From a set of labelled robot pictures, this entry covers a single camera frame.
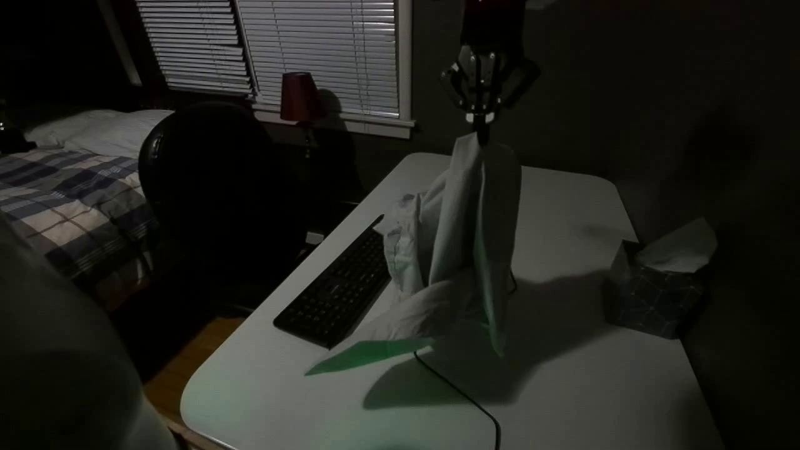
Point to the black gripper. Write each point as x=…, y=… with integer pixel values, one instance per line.
x=492, y=68

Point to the white towel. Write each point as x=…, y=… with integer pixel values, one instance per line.
x=448, y=252

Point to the white window blinds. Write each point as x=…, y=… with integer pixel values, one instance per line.
x=247, y=47

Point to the black keyboard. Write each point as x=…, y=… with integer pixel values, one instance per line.
x=340, y=295

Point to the tissue box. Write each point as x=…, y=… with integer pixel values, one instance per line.
x=653, y=288

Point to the black office chair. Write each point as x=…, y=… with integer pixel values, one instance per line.
x=238, y=200

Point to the white pillow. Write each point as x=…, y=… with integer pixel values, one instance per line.
x=99, y=131

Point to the plaid bed blanket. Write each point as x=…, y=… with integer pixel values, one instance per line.
x=80, y=211

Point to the grey rounded foreground object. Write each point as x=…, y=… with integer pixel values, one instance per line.
x=65, y=378

